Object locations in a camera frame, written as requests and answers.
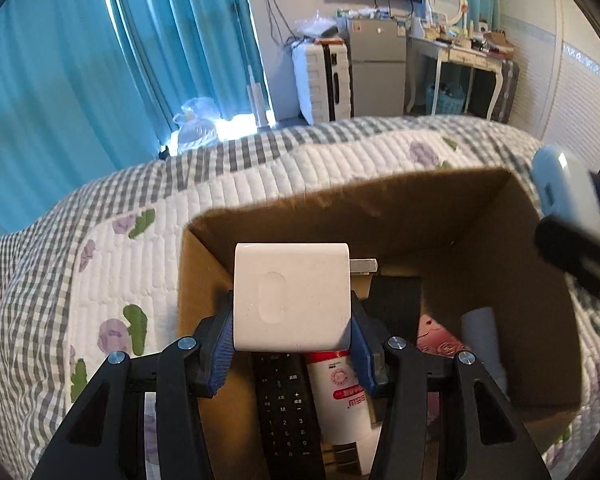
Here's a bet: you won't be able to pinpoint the brown box on dressing table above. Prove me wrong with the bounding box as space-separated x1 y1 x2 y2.
482 30 515 56

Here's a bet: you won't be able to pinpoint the clear plastic bag on suitcase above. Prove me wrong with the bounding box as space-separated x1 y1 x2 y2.
295 12 348 43

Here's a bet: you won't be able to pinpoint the white bottle with red label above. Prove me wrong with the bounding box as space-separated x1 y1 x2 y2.
305 350 381 476

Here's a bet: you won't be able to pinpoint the clear plastic bag by window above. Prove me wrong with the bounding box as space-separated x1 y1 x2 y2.
174 97 220 153

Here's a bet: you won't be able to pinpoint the narrow teal curtain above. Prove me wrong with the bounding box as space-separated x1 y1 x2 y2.
102 0 272 161

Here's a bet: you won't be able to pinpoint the white mop pole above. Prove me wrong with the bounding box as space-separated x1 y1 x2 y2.
245 65 271 128

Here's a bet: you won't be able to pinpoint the hanging wall cables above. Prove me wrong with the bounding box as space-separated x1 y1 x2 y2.
265 0 301 48

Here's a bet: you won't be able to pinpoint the cardboard box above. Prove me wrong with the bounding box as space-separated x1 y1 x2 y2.
177 167 583 480

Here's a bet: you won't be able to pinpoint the white louvred wardrobe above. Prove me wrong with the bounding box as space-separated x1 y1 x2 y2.
500 0 600 176

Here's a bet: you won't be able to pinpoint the white charger adapter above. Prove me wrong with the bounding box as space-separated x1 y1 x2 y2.
233 242 378 353

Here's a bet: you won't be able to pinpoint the white ribbed suitcase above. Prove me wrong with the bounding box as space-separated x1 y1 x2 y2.
292 42 355 125

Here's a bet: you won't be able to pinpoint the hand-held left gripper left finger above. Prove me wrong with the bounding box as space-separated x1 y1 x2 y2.
30 290 236 480

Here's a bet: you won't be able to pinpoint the black remote control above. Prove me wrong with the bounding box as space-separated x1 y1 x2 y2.
252 352 327 480

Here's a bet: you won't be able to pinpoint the white handheld lint shaver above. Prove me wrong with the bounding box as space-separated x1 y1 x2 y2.
461 307 511 401

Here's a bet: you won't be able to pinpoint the floral quilt with gingham border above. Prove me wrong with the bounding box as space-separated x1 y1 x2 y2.
0 115 600 480

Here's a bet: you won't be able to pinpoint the silver small fridge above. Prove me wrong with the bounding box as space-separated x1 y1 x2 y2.
346 16 408 118

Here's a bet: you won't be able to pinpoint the wide teal curtain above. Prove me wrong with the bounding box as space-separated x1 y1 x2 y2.
0 0 172 241

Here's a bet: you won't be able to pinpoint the white dressing table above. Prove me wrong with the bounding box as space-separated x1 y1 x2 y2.
406 35 503 121

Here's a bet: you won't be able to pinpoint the pink floral wallet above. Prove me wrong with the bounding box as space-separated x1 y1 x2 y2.
415 312 470 426

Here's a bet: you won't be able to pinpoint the blue plastic basket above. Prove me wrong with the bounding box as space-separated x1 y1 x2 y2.
426 82 465 116

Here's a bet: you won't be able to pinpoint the light blue plastic case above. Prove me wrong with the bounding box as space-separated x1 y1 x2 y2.
530 144 600 241

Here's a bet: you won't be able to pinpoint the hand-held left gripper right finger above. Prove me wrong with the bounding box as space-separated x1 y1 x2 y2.
350 295 551 480

